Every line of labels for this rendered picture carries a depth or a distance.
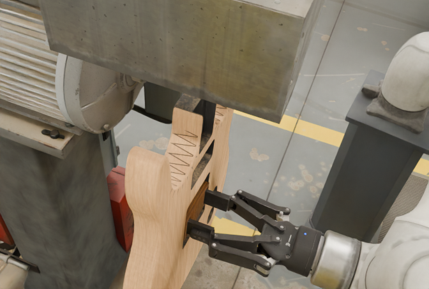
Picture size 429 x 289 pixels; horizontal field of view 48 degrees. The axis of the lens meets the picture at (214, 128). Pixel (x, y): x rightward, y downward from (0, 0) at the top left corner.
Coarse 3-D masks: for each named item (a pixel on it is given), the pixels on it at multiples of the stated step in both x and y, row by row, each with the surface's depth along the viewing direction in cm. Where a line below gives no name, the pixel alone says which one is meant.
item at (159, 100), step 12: (144, 84) 111; (156, 84) 109; (144, 96) 114; (156, 96) 112; (168, 96) 111; (180, 96) 109; (132, 108) 119; (156, 108) 115; (168, 108) 114; (156, 120) 122; (168, 120) 123
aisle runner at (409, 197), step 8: (416, 176) 227; (408, 184) 224; (416, 184) 224; (424, 184) 224; (400, 192) 221; (408, 192) 221; (416, 192) 221; (424, 192) 221; (400, 200) 217; (408, 200) 218; (416, 200) 218; (392, 208) 215; (400, 208) 215; (408, 208) 215; (392, 216) 212; (384, 224) 209; (384, 232) 206
